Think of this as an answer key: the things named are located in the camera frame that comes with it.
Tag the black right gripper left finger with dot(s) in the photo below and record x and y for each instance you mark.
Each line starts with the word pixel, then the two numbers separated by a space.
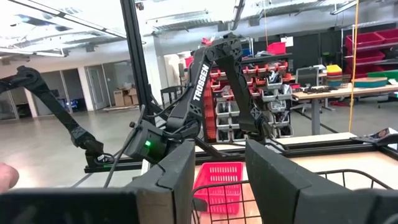
pixel 174 193

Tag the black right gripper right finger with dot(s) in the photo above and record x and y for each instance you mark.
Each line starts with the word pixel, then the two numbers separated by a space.
pixel 273 186

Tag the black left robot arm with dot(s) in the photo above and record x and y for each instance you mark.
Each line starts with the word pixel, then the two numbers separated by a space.
pixel 200 84

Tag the single red storage bin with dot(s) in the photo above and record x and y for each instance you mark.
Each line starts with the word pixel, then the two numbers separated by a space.
pixel 276 48

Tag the red slotted plastic basket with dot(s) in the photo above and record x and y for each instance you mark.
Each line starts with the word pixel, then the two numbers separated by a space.
pixel 217 174

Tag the cardboard boxes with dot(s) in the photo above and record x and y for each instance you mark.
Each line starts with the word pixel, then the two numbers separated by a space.
pixel 126 98

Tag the black side table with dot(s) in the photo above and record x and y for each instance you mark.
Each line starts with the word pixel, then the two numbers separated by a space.
pixel 171 91

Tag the rack of small parts bins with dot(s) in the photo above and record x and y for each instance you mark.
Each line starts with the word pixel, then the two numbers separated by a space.
pixel 273 93

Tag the wooden workbench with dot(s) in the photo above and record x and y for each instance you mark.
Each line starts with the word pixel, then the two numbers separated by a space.
pixel 342 92

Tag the glossy printed flat package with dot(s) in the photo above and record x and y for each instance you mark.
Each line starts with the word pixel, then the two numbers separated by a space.
pixel 381 137

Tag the stack of coloured trays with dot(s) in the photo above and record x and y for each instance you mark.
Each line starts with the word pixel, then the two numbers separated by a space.
pixel 334 76

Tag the green tray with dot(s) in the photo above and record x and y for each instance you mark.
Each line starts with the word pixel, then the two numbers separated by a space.
pixel 370 82

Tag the person's hand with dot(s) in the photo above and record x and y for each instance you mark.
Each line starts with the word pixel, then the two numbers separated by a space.
pixel 7 175

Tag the shelf with large red bins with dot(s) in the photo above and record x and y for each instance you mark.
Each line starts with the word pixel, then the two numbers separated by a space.
pixel 367 46

